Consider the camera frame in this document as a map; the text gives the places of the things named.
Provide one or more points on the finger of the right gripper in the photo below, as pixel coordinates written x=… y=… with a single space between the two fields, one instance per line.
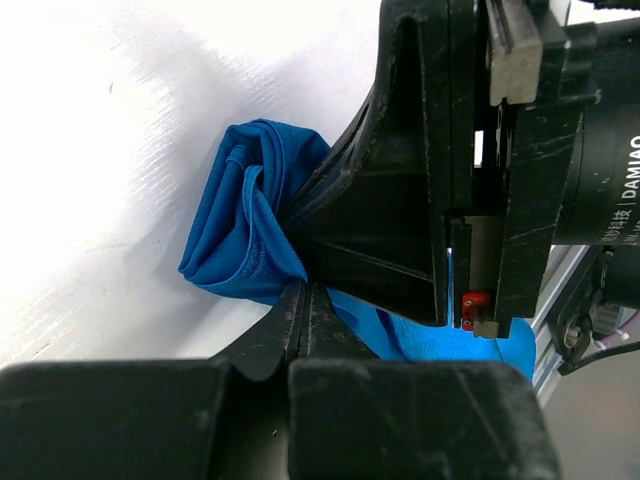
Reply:
x=408 y=153
x=368 y=234

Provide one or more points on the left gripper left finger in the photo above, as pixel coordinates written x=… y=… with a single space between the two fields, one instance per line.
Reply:
x=219 y=418

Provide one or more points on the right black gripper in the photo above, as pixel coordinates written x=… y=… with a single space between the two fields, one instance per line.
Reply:
x=555 y=107

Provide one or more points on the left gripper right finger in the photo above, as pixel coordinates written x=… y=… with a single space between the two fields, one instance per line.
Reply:
x=367 y=418

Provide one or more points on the blue cloth napkin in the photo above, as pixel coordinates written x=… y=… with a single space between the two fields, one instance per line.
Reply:
x=237 y=249

